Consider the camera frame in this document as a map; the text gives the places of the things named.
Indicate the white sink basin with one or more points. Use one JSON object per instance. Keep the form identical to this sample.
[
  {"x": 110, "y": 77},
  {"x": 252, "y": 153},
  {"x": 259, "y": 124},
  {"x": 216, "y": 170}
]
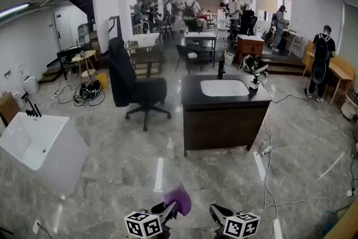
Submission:
[{"x": 223, "y": 88}]

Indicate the wooden shelf rack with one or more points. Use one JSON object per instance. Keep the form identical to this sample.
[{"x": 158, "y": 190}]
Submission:
[{"x": 145, "y": 60}]

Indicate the white door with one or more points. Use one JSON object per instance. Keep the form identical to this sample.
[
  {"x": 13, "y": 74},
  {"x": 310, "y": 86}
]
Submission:
[{"x": 63, "y": 30}]

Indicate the black sink faucet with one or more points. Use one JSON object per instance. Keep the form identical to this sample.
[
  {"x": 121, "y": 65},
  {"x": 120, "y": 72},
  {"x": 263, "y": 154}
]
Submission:
[{"x": 221, "y": 70}]

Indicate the black equipment bag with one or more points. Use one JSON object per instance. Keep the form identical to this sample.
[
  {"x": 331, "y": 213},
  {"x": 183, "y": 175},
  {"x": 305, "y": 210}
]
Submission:
[{"x": 89, "y": 90}]

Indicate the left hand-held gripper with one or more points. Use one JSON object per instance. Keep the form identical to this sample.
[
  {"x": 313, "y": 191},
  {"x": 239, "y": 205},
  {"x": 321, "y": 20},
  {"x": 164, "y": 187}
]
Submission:
[{"x": 142, "y": 225}]

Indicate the white floor socket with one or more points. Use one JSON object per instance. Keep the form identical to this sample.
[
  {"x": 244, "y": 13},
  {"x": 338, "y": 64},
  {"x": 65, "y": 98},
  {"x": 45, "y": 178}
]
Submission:
[{"x": 36, "y": 226}]

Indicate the long ceiling light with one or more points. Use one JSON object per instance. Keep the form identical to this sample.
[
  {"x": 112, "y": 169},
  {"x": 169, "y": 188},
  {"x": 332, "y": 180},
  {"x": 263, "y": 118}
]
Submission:
[{"x": 14, "y": 9}]

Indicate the wooden platform steps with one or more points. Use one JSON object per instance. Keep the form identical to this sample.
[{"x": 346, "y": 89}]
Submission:
[{"x": 285, "y": 64}]

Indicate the white freestanding washbasin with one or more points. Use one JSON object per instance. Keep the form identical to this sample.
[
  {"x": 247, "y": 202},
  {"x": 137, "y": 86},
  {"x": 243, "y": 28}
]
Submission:
[{"x": 61, "y": 154}]

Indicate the light wooden board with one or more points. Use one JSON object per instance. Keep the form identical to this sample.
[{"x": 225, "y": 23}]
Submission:
[{"x": 346, "y": 226}]

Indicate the white power strip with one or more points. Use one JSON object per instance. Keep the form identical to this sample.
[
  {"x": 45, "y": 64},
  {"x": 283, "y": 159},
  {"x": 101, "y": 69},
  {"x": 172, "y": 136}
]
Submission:
[{"x": 265, "y": 150}]

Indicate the white round stool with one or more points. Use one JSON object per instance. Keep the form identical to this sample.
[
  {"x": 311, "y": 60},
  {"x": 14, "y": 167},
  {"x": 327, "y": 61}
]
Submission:
[{"x": 349, "y": 109}]

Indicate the brown cardboard box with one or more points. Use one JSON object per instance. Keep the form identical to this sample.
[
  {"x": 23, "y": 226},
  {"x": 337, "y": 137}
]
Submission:
[{"x": 8, "y": 109}]

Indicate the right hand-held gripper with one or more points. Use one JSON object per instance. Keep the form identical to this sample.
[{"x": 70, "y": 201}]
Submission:
[{"x": 240, "y": 226}]

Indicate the white rectangular sink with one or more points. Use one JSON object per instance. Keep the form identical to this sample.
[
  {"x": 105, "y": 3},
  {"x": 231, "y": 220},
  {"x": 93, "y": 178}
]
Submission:
[{"x": 146, "y": 39}]

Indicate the black washbasin faucet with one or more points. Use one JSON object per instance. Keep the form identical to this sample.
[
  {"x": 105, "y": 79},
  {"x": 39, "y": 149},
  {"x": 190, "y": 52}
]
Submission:
[{"x": 29, "y": 112}]

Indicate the white partition panel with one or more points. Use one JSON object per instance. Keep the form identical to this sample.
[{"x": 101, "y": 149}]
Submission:
[{"x": 265, "y": 2}]

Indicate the white and black backpack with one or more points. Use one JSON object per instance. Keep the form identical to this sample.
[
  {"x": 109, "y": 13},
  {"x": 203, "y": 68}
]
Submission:
[{"x": 250, "y": 64}]

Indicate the yellow bin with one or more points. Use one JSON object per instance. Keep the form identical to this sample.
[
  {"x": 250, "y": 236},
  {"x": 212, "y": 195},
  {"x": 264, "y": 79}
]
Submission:
[{"x": 102, "y": 81}]

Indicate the black mesh office chair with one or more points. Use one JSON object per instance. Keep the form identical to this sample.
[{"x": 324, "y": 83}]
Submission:
[{"x": 248, "y": 23}]

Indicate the white side table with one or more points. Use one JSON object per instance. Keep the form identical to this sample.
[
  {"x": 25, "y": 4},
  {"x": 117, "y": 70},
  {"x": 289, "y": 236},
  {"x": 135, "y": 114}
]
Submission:
[{"x": 293, "y": 35}]

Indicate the round wooden table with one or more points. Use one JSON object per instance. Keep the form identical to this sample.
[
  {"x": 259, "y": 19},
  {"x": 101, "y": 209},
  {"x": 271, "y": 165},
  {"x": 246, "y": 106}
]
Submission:
[{"x": 84, "y": 56}]

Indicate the dark wooden sink cabinet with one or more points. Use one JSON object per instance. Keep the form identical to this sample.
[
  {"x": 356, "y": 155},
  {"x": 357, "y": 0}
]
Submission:
[{"x": 223, "y": 126}]

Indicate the white toilet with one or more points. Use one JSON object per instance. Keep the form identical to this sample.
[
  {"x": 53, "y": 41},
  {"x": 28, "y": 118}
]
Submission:
[{"x": 30, "y": 85}]

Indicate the chrome arched faucet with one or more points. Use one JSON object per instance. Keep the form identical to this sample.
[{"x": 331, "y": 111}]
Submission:
[{"x": 142, "y": 28}]

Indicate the dark chair with white cushion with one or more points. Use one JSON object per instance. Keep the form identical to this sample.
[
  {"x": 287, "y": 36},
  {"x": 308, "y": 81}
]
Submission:
[{"x": 184, "y": 53}]

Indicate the grey table with white top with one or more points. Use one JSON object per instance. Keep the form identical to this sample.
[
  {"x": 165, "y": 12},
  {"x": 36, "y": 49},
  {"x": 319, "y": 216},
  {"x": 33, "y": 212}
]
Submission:
[{"x": 200, "y": 35}]

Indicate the black desk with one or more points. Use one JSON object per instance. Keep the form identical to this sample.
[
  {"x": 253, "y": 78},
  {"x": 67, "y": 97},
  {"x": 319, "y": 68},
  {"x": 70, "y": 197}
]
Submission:
[{"x": 72, "y": 49}]

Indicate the purple cloth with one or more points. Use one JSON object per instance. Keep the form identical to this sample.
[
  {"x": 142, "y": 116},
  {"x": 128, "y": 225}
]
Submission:
[{"x": 179, "y": 198}]

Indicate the light wooden desk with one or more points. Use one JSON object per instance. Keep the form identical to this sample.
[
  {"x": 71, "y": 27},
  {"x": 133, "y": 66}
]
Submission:
[{"x": 342, "y": 70}]

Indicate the white wastebasket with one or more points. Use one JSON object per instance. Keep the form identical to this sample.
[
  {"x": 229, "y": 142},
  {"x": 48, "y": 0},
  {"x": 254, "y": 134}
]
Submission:
[{"x": 229, "y": 59}]

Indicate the wooden cabinet with white top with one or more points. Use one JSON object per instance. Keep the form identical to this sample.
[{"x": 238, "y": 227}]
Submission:
[{"x": 249, "y": 49}]

